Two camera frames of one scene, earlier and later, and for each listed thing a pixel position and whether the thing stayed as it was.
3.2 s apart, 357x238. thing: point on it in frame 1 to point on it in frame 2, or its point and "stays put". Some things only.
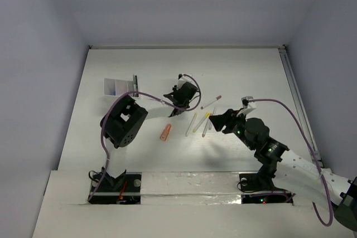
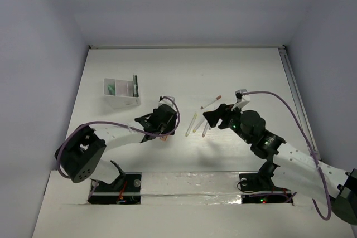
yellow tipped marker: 207,116 stays put
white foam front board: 174,204 stays put
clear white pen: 191,125 stays put
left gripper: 176,97 to 152,122
